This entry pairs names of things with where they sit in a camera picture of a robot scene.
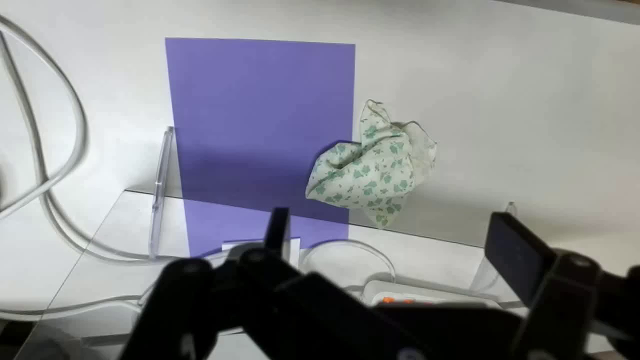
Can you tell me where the purple paper sheet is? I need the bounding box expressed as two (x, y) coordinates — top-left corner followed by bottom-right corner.
(164, 36), (358, 259)

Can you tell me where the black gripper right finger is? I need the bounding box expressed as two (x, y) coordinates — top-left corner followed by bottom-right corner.
(485, 211), (602, 360)

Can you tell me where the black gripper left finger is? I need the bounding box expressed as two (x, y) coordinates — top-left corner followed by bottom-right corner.
(118, 206), (303, 360)

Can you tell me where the clear acrylic board stand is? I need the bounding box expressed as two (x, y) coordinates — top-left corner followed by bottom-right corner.
(148, 125), (180, 262)

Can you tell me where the white cloth with green print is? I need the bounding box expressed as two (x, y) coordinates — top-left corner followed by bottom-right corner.
(304, 99), (440, 230)

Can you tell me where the white power strip cable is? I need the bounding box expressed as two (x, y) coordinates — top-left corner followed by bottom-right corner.
(296, 236), (398, 286)

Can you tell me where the white power strip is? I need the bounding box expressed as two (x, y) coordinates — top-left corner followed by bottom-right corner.
(360, 270), (499, 315)

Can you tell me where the long white cable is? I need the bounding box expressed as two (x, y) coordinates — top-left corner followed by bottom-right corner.
(0, 14), (91, 223)

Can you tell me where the white cable with plug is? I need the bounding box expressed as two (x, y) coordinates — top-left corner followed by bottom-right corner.
(0, 29), (159, 264)

